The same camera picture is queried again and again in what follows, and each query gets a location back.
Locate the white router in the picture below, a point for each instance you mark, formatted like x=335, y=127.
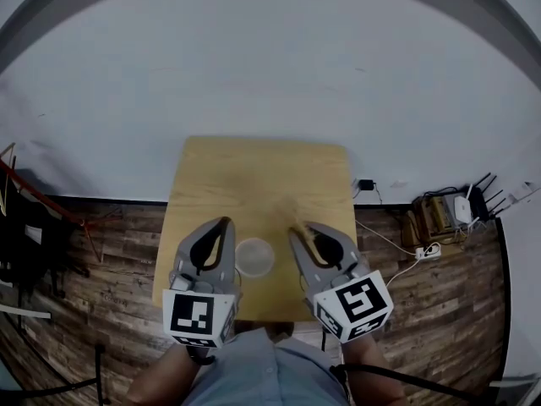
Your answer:
x=462, y=207

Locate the person's left forearm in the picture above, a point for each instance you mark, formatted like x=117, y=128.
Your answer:
x=165, y=379

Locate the black metal frame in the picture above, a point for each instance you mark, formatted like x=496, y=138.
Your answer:
x=99, y=370

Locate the black router with antennas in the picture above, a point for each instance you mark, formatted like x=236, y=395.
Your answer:
x=486, y=199

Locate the white power strip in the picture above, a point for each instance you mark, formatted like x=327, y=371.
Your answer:
x=427, y=252

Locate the light blue shirt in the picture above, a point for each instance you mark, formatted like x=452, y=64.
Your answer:
x=266, y=374

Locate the black office chair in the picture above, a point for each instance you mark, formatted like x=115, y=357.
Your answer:
x=29, y=243

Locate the stack of brown cardboard boxes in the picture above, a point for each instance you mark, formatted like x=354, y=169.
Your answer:
x=429, y=220

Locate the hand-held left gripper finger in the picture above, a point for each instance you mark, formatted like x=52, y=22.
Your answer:
x=228, y=256
x=186, y=248

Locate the white mug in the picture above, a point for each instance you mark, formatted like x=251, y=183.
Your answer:
x=254, y=257

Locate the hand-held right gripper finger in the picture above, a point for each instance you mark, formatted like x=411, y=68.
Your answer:
x=302, y=260
x=348, y=248

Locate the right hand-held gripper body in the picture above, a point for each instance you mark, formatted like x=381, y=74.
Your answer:
x=359, y=303

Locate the reddish wooden coat rack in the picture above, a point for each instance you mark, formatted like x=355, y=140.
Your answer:
x=46, y=203

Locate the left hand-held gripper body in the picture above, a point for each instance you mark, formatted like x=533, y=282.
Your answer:
x=190, y=315

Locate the white wooden furniture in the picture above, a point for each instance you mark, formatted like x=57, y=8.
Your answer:
x=515, y=389

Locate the person's right forearm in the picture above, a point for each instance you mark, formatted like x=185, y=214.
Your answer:
x=372, y=374

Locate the black power adapter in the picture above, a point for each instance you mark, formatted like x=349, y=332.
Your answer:
x=366, y=184

